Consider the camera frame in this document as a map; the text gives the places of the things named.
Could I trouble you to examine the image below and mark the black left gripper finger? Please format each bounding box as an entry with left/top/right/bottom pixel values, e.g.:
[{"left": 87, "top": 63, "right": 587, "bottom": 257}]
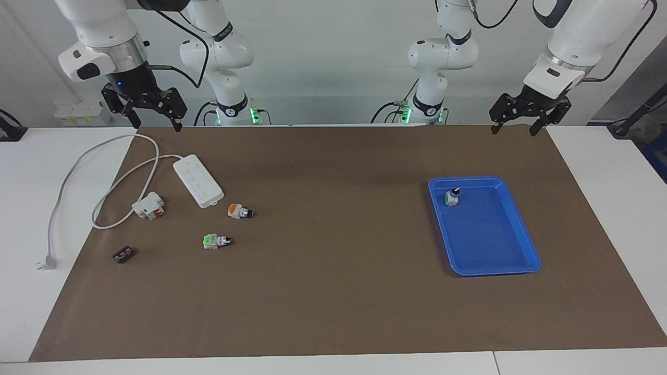
[
  {"left": 528, "top": 98, "right": 573, "bottom": 137},
  {"left": 488, "top": 93, "right": 523, "bottom": 135}
]

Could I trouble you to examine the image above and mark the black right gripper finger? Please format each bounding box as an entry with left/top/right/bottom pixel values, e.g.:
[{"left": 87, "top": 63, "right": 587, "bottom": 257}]
[
  {"left": 156, "top": 87, "right": 188, "bottom": 132},
  {"left": 101, "top": 83, "right": 142, "bottom": 130}
]

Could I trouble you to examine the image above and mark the white background box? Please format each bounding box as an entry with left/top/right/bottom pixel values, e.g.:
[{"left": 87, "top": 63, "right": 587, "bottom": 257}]
[{"left": 54, "top": 101, "right": 113, "bottom": 127}]

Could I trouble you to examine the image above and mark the black stand with pole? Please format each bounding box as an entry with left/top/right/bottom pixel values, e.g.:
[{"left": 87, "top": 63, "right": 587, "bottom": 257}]
[{"left": 607, "top": 83, "right": 667, "bottom": 140}]

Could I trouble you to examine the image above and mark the white power strip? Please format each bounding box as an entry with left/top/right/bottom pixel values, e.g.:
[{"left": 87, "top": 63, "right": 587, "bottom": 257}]
[{"left": 172, "top": 154, "right": 225, "bottom": 209}]

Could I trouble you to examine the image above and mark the white red circuit breaker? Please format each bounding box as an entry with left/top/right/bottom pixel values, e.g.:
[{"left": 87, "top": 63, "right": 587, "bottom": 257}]
[{"left": 131, "top": 191, "right": 166, "bottom": 221}]

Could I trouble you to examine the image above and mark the blue crate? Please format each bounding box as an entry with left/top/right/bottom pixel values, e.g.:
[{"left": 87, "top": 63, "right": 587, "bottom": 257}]
[{"left": 642, "top": 130, "right": 667, "bottom": 184}]

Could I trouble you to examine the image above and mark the black clamp device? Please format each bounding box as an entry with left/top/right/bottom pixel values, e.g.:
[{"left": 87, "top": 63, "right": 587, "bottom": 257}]
[{"left": 0, "top": 108, "right": 28, "bottom": 142}]

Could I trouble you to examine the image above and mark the blue plastic tray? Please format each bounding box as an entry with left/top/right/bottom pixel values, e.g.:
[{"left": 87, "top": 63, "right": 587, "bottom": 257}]
[{"left": 428, "top": 176, "right": 542, "bottom": 277}]

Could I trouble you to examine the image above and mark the brown paper table mat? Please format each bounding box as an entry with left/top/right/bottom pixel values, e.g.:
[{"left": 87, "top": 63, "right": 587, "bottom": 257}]
[{"left": 29, "top": 125, "right": 667, "bottom": 363}]

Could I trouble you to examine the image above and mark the black right arm base cable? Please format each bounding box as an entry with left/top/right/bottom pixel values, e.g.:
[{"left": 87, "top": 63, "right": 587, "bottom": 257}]
[{"left": 194, "top": 100, "right": 217, "bottom": 127}]

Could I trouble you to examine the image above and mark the black arm base cable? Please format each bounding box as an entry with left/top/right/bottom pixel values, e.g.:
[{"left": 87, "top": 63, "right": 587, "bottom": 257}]
[
  {"left": 370, "top": 101, "right": 406, "bottom": 124},
  {"left": 194, "top": 100, "right": 217, "bottom": 127}
]

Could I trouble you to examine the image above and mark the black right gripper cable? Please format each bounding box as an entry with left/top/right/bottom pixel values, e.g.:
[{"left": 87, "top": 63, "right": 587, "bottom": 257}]
[{"left": 147, "top": 6, "right": 210, "bottom": 89}]

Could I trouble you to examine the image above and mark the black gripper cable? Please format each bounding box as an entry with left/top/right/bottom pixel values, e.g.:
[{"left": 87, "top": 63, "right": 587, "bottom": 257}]
[
  {"left": 469, "top": 0, "right": 659, "bottom": 83},
  {"left": 147, "top": 6, "right": 210, "bottom": 89}
]

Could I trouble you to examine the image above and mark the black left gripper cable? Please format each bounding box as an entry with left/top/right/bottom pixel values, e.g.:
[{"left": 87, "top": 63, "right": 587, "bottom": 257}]
[{"left": 469, "top": 0, "right": 659, "bottom": 83}]

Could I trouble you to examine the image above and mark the black left arm base cable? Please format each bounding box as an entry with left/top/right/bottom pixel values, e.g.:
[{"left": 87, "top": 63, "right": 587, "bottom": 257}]
[{"left": 370, "top": 101, "right": 406, "bottom": 124}]

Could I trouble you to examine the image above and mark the bright green push switch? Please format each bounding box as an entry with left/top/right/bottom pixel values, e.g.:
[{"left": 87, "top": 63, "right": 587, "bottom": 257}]
[{"left": 203, "top": 233, "right": 234, "bottom": 251}]

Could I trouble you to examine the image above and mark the white power cord with plug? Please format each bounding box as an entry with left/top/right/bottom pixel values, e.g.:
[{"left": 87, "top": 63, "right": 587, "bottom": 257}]
[{"left": 36, "top": 133, "right": 184, "bottom": 272}]

